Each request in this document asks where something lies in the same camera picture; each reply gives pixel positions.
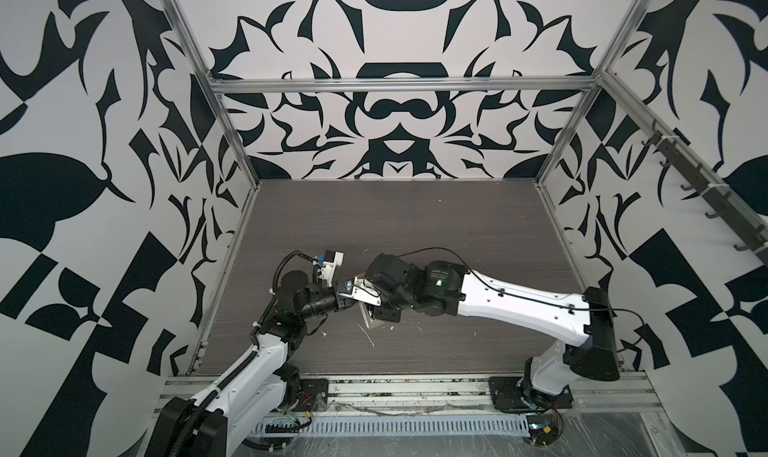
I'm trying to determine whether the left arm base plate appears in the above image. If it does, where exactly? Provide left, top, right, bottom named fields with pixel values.
left=282, top=378, right=330, bottom=412

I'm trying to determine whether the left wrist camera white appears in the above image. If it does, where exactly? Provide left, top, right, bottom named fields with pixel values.
left=313, top=250, right=344, bottom=287

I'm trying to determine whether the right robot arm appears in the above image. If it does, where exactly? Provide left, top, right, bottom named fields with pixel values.
left=345, top=254, right=621, bottom=413

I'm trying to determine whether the aluminium front rail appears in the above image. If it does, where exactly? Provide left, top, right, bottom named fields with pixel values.
left=152, top=372, right=664, bottom=419

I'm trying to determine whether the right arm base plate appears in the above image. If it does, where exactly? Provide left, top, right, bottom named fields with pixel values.
left=488, top=376, right=573, bottom=414

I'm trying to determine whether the white remote control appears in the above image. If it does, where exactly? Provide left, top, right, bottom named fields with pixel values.
left=359, top=302, right=385, bottom=329

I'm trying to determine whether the small circuit board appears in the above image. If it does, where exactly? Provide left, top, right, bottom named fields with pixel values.
left=525, top=412, right=563, bottom=448

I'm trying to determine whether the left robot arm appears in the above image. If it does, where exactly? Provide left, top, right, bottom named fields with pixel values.
left=145, top=251, right=353, bottom=456

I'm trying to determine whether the white slotted cable duct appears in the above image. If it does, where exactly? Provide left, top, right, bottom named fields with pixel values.
left=249, top=414, right=529, bottom=439

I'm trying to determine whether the wall hook rail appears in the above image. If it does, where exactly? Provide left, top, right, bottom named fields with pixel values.
left=641, top=120, right=767, bottom=266

